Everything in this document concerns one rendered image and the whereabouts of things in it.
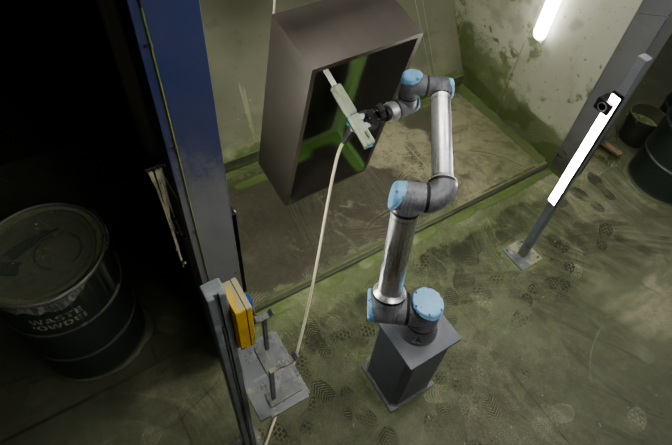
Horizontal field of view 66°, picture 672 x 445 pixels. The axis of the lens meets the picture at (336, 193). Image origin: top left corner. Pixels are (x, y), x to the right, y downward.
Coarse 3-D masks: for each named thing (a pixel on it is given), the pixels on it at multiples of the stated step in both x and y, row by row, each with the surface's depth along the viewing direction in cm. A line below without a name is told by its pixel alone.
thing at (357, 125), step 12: (324, 72) 225; (336, 84) 222; (336, 96) 221; (348, 96) 222; (348, 108) 219; (348, 120) 221; (360, 120) 219; (348, 132) 227; (360, 132) 217; (372, 144) 218
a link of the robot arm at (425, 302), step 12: (420, 288) 232; (408, 300) 229; (420, 300) 228; (432, 300) 229; (408, 312) 227; (420, 312) 224; (432, 312) 225; (408, 324) 231; (420, 324) 230; (432, 324) 230
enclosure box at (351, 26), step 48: (336, 0) 235; (384, 0) 241; (288, 48) 222; (336, 48) 220; (384, 48) 228; (288, 96) 243; (384, 96) 283; (288, 144) 268; (336, 144) 344; (288, 192) 299
